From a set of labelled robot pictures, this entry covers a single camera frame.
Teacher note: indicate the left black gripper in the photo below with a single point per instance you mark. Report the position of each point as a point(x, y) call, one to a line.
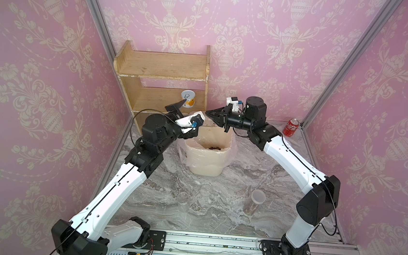
point(173, 107)

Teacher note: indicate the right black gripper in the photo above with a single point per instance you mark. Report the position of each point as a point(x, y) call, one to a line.
point(225, 117)

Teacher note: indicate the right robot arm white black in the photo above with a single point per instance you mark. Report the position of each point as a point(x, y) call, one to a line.
point(321, 192)

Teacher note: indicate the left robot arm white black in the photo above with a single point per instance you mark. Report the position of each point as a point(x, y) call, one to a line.
point(88, 233)

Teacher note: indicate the yellow white can on shelf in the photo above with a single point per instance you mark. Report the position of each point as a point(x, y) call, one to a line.
point(189, 98)

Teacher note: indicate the wooden two-tier shelf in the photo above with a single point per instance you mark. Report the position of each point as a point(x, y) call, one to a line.
point(152, 80)

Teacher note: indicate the cream trash bin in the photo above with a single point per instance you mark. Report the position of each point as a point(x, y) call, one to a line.
point(207, 157)

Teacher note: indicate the red cola can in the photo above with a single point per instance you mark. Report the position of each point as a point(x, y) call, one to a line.
point(291, 127)

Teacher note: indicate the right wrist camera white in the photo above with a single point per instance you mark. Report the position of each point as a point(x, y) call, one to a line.
point(235, 103)

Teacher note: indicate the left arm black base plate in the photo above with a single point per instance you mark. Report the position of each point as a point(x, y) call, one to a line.
point(156, 240)

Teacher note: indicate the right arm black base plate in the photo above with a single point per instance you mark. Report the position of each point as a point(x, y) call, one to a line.
point(273, 247)

